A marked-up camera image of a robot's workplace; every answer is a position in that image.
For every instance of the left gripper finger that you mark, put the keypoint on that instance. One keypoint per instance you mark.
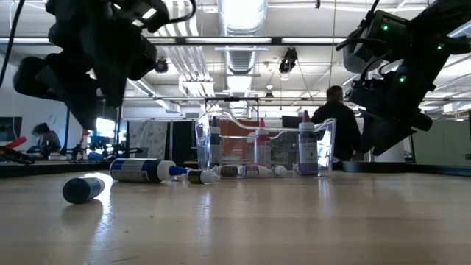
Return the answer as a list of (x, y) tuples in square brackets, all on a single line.
[(40, 77), (95, 103)]

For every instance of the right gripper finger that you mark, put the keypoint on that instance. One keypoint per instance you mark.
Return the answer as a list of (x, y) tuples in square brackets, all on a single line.
[(390, 136), (369, 129)]

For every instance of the large purple food colouring bottle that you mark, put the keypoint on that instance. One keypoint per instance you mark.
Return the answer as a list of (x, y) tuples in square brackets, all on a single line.
[(308, 151)]

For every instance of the large blue food colouring bottle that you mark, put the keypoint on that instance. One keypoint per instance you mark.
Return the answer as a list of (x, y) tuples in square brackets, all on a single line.
[(140, 170)]

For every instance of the small dark blue dropper bottle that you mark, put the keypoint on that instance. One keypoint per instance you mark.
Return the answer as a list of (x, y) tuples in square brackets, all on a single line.
[(82, 190)]

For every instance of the large red food colouring bottle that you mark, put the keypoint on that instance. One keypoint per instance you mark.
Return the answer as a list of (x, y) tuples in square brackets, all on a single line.
[(262, 143)]

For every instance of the large black food colouring bottle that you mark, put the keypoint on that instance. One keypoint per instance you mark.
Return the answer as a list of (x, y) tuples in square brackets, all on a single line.
[(215, 147)]

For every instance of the small brown dropper bottle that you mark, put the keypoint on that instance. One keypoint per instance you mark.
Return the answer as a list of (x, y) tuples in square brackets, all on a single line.
[(200, 176)]

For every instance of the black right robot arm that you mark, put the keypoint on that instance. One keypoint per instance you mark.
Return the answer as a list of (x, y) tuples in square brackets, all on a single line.
[(441, 22)]

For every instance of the white pillar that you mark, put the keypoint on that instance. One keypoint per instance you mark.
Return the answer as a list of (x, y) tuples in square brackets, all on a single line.
[(390, 154)]

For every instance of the person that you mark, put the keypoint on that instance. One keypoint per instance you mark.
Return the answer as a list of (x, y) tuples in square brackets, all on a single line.
[(46, 141), (336, 125)]

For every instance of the black ceiling spotlight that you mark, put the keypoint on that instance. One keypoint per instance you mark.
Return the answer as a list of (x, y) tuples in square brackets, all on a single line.
[(162, 67), (289, 60)]

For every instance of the patterned grey panel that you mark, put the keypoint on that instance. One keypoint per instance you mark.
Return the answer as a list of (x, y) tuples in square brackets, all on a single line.
[(147, 136)]

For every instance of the black background monitor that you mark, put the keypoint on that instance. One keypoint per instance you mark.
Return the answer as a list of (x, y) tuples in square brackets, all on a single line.
[(292, 121)]

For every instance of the clear plastic bin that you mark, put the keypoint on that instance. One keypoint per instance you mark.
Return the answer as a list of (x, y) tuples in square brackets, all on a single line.
[(287, 154)]

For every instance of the black panel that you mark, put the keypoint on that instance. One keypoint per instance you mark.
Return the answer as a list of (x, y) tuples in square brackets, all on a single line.
[(182, 143)]

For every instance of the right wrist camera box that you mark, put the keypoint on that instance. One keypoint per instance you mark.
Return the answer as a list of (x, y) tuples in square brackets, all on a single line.
[(422, 122)]

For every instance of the black background workstation frame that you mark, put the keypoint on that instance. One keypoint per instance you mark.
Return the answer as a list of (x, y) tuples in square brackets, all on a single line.
[(68, 143)]

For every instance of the green partition wall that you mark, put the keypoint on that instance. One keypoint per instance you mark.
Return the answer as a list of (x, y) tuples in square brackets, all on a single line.
[(449, 143)]

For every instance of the dark wall screen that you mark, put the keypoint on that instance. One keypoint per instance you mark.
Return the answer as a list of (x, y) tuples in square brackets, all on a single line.
[(11, 129)]

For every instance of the silver ceiling air duct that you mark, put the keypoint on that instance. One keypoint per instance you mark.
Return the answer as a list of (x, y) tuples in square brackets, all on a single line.
[(241, 22)]

